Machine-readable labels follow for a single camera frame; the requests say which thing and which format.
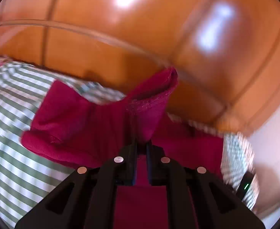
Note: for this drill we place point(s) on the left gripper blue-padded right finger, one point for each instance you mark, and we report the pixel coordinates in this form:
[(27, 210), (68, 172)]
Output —
[(199, 200)]

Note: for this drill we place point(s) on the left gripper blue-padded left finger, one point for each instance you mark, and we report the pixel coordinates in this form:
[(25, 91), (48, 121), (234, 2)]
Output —
[(85, 200)]

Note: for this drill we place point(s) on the magenta red cloth garment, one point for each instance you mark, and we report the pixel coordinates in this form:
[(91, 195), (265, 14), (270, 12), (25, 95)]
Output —
[(70, 130)]

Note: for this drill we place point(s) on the green white checkered bedsheet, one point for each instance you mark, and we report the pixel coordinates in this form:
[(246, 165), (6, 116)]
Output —
[(26, 178)]

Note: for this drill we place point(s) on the wooden panelled wardrobe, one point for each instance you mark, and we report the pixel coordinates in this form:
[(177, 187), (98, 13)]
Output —
[(226, 52)]

